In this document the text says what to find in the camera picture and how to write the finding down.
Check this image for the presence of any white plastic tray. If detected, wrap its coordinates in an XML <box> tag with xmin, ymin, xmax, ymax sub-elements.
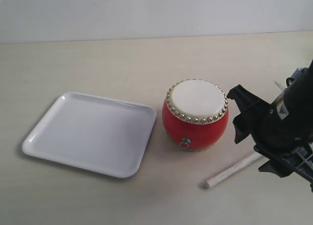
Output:
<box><xmin>22</xmin><ymin>92</ymin><xmax>157</xmax><ymax>179</ymax></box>

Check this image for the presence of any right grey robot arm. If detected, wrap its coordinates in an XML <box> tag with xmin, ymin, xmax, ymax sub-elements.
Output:
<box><xmin>254</xmin><ymin>66</ymin><xmax>313</xmax><ymax>183</ymax></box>

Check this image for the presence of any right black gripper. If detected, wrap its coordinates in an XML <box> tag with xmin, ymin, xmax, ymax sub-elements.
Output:
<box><xmin>227</xmin><ymin>85</ymin><xmax>313</xmax><ymax>183</ymax></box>

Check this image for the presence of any small red drum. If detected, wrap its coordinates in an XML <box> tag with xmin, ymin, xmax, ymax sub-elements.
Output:
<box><xmin>161</xmin><ymin>79</ymin><xmax>229</xmax><ymax>151</ymax></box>

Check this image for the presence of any wooden drumstick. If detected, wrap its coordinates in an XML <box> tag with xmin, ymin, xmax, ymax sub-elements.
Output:
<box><xmin>204</xmin><ymin>152</ymin><xmax>262</xmax><ymax>189</ymax></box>

